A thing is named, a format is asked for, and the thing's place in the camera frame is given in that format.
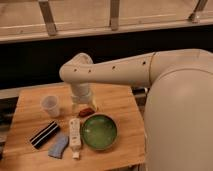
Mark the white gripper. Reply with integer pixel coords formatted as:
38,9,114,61
71,83,93,116

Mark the red pepper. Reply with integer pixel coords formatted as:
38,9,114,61
78,108,95,117

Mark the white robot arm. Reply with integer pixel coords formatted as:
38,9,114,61
59,49,213,171

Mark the clear plastic cup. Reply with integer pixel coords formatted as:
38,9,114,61
40,95,60,118

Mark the white remote controller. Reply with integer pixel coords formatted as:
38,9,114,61
69,118,82,159

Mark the green bowl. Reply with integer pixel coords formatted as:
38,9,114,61
81,114,118,151

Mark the blue cloth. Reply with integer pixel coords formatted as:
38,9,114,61
48,134,69,159

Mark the black white striped case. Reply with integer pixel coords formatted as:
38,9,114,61
30,121,60,149

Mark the metal railing post left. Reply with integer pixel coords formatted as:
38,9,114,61
38,0,57,36

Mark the metal railing post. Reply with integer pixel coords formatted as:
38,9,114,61
38,0,57,36
188,0,208,23
109,0,120,31

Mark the metal railing post middle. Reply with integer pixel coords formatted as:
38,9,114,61
109,0,120,31

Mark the metal railing post right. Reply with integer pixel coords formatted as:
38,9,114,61
188,0,208,23

